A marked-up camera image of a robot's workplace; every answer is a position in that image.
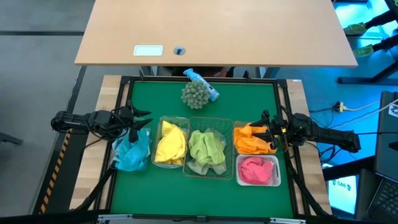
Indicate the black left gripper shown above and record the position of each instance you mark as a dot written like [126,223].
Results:
[126,119]

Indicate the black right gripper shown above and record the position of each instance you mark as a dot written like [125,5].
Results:
[284,127]

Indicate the teal blue microfiber towel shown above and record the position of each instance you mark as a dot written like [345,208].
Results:
[133,155]

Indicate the pink microfiber towel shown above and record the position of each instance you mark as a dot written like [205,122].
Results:
[255,171]

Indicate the grey-blue microfiber towel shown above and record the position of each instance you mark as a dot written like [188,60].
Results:
[115,152]

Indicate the lime green microfiber towel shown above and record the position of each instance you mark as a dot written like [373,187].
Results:
[205,146]

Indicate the blue spray bottle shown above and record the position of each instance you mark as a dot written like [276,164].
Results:
[213,92]

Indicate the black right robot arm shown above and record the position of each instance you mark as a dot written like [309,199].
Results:
[326,135]

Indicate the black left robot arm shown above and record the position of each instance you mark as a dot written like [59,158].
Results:
[81,123]

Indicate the white plastic basket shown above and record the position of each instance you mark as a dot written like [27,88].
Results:
[278,160]

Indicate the green spiky ball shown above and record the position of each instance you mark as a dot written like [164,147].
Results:
[196,96]

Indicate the white rectangular desk plate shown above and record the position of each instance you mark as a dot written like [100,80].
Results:
[148,50]

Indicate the green table mat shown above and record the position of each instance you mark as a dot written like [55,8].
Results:
[155,193]

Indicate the yellow power strip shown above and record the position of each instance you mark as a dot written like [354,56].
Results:
[339,107]

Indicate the black side desk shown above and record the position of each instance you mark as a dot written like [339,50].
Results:
[348,168]

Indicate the black base with hazard stripes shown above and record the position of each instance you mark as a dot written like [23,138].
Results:
[62,174]

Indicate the white screen with SA6 text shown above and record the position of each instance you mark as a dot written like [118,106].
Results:
[342,196]

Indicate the black desk foot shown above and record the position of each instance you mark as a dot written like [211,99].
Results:
[357,80]

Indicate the beige wooden desk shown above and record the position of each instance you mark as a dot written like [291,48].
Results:
[217,31]

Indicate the black case with white sticker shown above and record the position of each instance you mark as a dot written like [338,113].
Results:
[385,140]

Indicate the grey furniture foot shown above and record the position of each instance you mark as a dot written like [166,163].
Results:
[9,138]

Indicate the person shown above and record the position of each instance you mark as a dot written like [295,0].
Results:
[354,29]

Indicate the black laptop keyboard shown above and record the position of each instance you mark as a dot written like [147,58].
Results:
[385,202]

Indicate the black aluminium table frame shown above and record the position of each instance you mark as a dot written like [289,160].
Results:
[174,78]

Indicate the silver frame bracket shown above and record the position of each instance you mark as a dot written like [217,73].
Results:
[115,217]
[287,220]

